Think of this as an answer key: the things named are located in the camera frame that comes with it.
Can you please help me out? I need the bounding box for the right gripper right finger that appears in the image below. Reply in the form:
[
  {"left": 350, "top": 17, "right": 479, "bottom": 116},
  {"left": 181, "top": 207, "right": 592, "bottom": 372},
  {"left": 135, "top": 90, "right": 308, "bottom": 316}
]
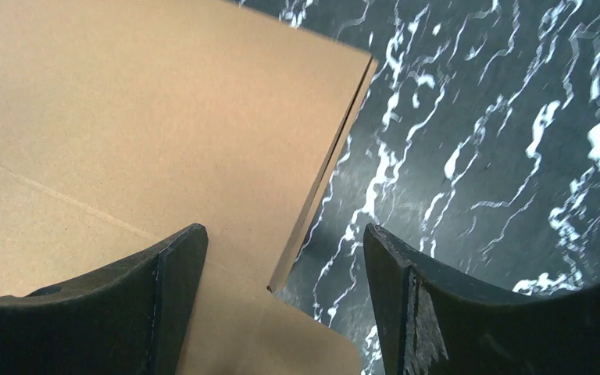
[{"left": 363, "top": 224, "right": 600, "bottom": 374}]

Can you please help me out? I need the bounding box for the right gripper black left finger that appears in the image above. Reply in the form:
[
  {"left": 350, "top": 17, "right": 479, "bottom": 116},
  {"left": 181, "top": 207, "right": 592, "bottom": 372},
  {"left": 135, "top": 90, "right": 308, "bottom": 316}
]
[{"left": 0, "top": 223, "right": 209, "bottom": 374}]

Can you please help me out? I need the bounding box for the brown cardboard box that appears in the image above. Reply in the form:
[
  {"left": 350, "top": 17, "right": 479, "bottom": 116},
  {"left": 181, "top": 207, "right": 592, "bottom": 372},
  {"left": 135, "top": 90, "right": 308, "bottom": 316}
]
[{"left": 0, "top": 1, "right": 377, "bottom": 374}]

